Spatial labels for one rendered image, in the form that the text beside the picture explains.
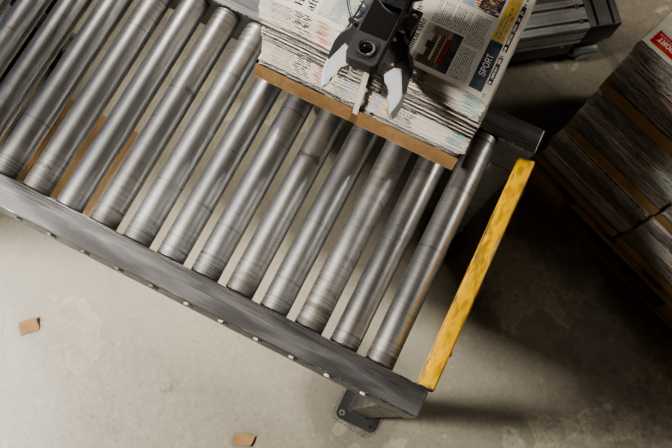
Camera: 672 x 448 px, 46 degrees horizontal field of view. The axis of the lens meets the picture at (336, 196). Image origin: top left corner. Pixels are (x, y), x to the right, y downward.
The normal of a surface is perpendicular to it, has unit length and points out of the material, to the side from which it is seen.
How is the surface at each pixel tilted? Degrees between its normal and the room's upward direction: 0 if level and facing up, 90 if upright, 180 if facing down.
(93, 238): 0
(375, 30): 5
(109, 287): 0
